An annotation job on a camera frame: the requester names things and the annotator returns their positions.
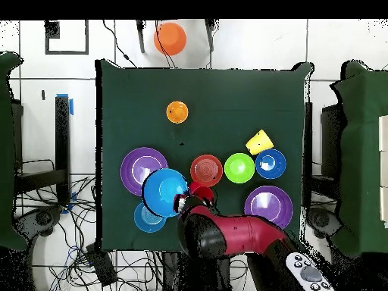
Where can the small black object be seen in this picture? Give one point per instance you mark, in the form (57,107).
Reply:
(43,95)

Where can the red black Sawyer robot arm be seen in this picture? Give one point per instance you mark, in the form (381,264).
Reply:
(242,230)

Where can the blue tape strip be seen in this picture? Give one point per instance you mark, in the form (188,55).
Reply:
(71,106)

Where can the orange plastic cup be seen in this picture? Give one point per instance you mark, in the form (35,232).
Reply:
(177,112)

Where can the orange-red plastic bowl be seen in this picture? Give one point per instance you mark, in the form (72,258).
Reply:
(206,170)

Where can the red plastic cup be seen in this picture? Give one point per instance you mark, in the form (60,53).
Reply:
(201,190)

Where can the dark blue plastic bowl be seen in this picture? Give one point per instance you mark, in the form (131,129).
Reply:
(270,171)

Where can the black tripod leg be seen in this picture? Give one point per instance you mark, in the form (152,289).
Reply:
(140,36)
(210,33)

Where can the purple plastic bowl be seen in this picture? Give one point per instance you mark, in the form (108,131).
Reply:
(136,163)
(268,206)

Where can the white box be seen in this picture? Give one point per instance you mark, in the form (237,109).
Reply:
(384,204)

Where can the green cloth covered table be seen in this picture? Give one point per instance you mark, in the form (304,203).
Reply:
(6,151)
(360,151)

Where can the orange round object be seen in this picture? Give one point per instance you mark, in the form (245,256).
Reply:
(170,38)

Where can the green plastic bowl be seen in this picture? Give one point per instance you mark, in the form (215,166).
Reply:
(239,168)

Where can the black metal stand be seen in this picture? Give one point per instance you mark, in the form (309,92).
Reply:
(62,136)

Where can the dark green tablecloth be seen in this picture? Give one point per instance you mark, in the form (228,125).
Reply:
(145,91)

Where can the small light blue bowl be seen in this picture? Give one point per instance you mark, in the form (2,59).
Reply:
(145,221)

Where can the yellow plastic cup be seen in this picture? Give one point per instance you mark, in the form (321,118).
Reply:
(259,142)

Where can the black metal post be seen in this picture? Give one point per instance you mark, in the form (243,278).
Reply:
(308,151)

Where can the black power adapter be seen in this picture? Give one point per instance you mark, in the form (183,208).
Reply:
(101,266)

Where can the black grey chair base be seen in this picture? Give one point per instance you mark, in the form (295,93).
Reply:
(41,218)

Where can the large light blue bowl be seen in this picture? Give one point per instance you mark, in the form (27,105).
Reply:
(163,191)

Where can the black square floor frame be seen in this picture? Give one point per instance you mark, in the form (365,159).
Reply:
(52,29)

